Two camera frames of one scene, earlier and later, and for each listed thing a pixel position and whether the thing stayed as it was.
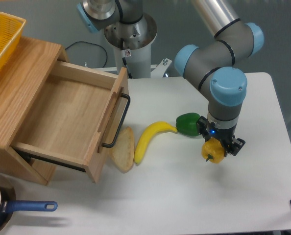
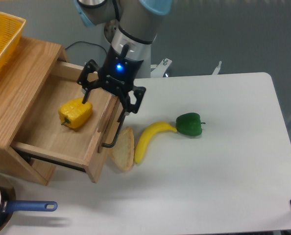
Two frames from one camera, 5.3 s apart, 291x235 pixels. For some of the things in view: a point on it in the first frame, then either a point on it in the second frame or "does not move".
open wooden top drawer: [76, 115] does not move
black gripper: [224, 135] → [118, 71]
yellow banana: [151, 130] does not move
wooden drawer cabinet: [11, 93] does not move
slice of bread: [122, 153] does not move
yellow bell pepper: [213, 150] → [74, 113]
